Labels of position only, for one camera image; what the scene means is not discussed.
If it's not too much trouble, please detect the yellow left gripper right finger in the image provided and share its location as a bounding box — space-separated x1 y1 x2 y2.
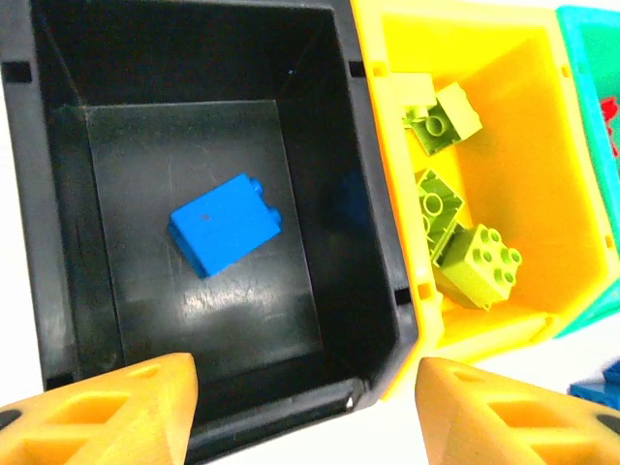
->
415 356 620 465

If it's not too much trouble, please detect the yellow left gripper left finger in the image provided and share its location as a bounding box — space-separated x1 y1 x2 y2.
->
0 352 198 465

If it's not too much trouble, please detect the blue lego brick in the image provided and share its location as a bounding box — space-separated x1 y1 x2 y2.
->
168 172 283 279
567 358 620 403

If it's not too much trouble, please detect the long lime green lego brick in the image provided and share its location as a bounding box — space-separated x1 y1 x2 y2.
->
415 168 466 258

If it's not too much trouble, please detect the black plastic bin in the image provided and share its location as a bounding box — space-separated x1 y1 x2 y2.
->
0 0 420 461

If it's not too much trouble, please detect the yellow plastic bin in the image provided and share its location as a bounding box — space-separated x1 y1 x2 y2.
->
349 0 620 403

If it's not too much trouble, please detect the red flat lego brick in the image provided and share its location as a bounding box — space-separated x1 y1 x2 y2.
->
599 95 620 159

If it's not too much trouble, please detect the green plastic bin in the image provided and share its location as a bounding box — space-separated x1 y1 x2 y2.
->
551 4 620 340

